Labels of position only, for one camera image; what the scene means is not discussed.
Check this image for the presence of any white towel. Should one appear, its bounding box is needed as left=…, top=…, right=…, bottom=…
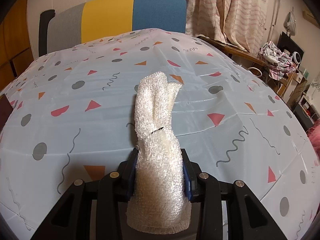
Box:
left=126, top=72, right=191, bottom=235

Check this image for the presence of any patterned white tablecloth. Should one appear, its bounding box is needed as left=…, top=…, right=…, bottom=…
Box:
left=1, top=29, right=319, bottom=239

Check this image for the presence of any pink fluffy cushion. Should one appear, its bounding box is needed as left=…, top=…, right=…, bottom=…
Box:
left=307, top=119, right=320, bottom=158

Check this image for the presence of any wooden side table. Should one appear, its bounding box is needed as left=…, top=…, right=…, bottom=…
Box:
left=198, top=36, right=267, bottom=67

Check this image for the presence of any maroon gold gift box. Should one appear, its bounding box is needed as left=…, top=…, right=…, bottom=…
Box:
left=0, top=94, right=13, bottom=131

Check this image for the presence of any pile of clothes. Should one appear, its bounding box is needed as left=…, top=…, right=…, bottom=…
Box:
left=258, top=41, right=296, bottom=81

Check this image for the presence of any white round fan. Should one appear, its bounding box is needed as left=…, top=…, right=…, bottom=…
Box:
left=292, top=51, right=301, bottom=66

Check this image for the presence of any multicolour striped chair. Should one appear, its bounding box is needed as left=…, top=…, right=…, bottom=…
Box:
left=39, top=0, right=187, bottom=56

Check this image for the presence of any black monitor screen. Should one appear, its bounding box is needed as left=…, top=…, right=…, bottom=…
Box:
left=277, top=32, right=304, bottom=61

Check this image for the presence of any pink patterned curtain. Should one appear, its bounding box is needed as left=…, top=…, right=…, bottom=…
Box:
left=185, top=0, right=268, bottom=54

